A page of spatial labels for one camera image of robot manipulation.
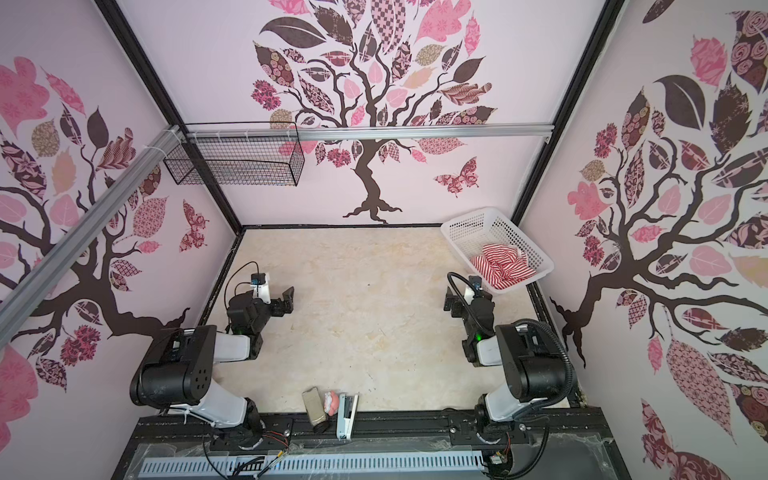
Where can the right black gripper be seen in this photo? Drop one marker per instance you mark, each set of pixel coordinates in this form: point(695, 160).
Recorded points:
point(455, 302)

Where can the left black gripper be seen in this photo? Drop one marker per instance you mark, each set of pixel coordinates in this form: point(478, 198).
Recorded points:
point(274, 302)

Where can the red white striped tank top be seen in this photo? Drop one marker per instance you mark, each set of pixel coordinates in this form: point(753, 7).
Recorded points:
point(503, 266)

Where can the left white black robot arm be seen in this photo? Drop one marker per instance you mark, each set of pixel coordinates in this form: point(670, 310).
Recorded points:
point(176, 372)

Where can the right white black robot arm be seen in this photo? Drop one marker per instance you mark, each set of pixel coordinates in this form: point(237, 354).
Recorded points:
point(537, 370)

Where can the white plastic mesh basket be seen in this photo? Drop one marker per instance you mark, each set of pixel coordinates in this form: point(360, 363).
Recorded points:
point(468, 233)

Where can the tan rectangular block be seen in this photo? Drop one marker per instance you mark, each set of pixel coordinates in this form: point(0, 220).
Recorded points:
point(314, 406)

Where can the small pink toy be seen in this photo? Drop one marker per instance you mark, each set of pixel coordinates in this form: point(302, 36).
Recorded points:
point(331, 403)

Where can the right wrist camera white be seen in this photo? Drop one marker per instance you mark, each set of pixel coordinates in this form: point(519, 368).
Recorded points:
point(474, 283)

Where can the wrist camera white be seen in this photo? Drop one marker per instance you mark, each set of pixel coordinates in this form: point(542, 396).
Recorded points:
point(260, 287)
point(474, 283)

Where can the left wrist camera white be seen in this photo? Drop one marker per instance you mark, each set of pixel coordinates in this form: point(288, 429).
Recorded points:
point(260, 287)

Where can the white slotted cable duct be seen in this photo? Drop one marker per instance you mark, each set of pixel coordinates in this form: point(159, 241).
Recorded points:
point(310, 466)

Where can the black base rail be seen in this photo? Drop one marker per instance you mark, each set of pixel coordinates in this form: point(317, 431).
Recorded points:
point(458, 427)

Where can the black wire basket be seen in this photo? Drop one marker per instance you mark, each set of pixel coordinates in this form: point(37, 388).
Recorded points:
point(261, 153)

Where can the aluminium rail back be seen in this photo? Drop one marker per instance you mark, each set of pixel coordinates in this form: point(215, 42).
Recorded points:
point(372, 132)

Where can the aluminium rail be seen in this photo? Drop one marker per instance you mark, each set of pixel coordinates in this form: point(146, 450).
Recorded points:
point(372, 132)
point(19, 305)

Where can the aluminium rail left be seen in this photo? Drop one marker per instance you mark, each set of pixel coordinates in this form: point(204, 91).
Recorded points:
point(19, 305)

